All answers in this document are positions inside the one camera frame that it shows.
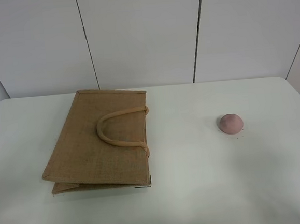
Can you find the pink peach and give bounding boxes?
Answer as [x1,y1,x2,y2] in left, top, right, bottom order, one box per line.
[216,114,244,135]

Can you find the brown linen tote bag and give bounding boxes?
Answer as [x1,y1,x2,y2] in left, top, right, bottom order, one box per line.
[42,90,151,194]

